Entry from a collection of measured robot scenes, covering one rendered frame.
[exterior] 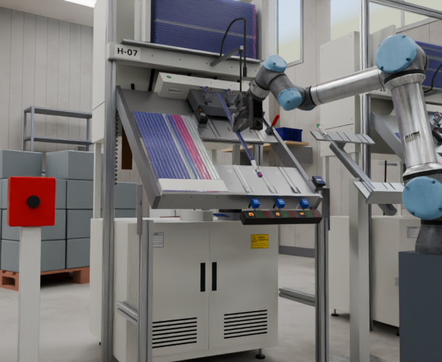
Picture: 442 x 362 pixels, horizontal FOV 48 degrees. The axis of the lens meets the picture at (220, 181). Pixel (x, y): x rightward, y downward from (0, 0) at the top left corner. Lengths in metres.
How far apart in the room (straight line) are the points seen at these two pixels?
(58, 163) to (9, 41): 5.00
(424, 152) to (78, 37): 8.64
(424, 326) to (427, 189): 0.42
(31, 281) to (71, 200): 2.74
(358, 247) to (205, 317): 0.72
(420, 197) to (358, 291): 0.89
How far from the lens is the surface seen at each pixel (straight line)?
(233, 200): 1.81
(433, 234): 1.61
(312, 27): 7.07
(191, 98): 2.25
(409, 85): 1.55
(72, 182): 4.47
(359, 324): 2.30
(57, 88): 9.38
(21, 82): 9.22
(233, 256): 2.17
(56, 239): 4.39
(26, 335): 1.79
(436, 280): 1.59
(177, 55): 2.33
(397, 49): 1.55
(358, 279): 2.27
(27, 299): 1.77
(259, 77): 1.79
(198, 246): 2.09
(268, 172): 2.03
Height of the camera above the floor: 0.69
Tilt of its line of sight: 3 degrees up
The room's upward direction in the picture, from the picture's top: straight up
